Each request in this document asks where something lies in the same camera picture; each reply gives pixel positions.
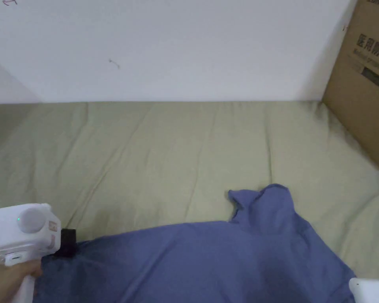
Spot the bed with pale green sheet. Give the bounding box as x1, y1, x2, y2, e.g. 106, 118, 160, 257
0, 101, 379, 303

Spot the dark blue shirt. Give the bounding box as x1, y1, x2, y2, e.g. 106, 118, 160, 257
32, 183, 357, 303

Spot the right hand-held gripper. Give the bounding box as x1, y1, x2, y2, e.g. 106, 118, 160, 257
348, 277, 379, 303

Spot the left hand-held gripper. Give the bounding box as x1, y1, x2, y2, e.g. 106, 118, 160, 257
0, 203, 79, 303

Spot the brown cardboard carton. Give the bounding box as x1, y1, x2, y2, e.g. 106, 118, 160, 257
322, 0, 379, 179

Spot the person's left hand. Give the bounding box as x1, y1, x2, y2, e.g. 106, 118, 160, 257
0, 256, 44, 303

